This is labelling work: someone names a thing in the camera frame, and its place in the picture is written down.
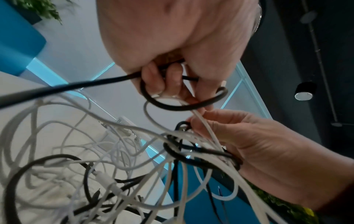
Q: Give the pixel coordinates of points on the person's right hand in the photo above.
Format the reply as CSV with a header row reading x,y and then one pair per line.
x,y
276,157

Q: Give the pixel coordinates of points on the person's left hand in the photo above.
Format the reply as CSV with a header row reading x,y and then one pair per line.
x,y
177,32

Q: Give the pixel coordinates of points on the white mini drawer box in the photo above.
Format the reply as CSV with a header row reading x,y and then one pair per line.
x,y
121,122

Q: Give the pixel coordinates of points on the black ceiling spotlight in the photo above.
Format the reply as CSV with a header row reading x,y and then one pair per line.
x,y
305,89

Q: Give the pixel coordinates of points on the blue sofa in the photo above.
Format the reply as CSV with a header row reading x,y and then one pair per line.
x,y
193,210
16,43

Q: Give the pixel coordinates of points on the ceiling conduit pipe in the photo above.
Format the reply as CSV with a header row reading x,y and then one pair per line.
x,y
318,54

